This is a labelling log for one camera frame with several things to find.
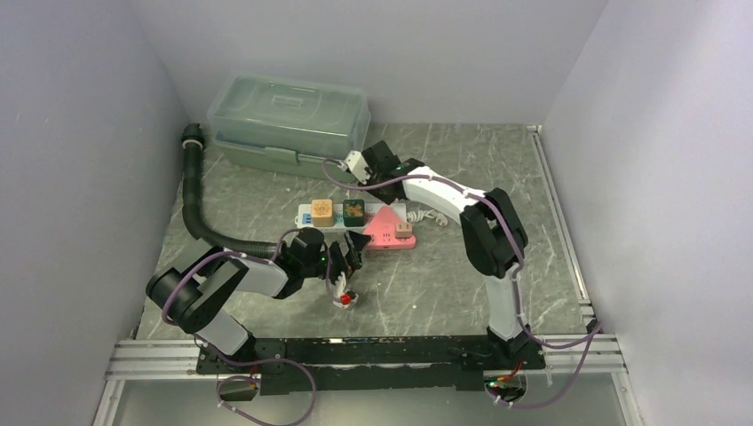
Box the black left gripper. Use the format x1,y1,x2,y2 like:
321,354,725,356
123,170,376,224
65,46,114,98
302,231,371,294

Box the pink triangular power strip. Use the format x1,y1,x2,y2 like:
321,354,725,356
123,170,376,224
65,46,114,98
364,206,416,251

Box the dark green cube adapter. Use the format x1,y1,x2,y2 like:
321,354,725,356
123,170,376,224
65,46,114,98
342,199,366,227

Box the tan cube plug adapter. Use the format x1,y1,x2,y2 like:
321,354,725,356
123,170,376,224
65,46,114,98
311,199,336,228

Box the small pink cube adapter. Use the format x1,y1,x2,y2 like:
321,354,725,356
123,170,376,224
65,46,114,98
394,222,413,240

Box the white multicolour power strip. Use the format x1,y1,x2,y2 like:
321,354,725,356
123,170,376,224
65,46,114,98
295,200,410,233

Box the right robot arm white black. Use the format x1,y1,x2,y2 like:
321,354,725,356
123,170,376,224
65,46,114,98
345,141,530,368

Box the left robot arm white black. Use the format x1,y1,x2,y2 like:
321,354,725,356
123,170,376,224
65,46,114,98
146,227,371,373

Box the translucent green plastic box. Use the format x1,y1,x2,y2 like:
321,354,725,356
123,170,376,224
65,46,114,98
207,74,371,179

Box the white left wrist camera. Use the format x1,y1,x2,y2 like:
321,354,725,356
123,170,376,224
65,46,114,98
326,272,359,310

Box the white power strip cord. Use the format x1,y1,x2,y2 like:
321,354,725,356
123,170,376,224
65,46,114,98
408,209,451,227

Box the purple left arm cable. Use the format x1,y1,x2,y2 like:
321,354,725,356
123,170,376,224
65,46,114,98
160,227,348,330

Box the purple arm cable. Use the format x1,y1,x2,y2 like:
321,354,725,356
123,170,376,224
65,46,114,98
321,157,604,351
160,227,348,330

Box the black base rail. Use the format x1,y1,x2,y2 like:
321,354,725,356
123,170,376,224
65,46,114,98
196,335,545,396

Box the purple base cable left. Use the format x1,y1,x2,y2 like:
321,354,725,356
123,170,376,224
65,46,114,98
216,352,319,426

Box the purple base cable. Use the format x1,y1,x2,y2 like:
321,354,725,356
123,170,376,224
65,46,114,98
216,352,319,426
487,341,601,411

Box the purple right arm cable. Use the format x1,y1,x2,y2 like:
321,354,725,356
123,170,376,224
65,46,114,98
321,157,604,351

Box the black corrugated hose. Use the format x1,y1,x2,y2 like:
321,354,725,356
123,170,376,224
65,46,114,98
178,122,281,260

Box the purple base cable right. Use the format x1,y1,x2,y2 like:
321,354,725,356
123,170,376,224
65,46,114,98
487,341,601,411

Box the aluminium frame rail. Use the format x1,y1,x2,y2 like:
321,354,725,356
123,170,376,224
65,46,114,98
95,141,640,425

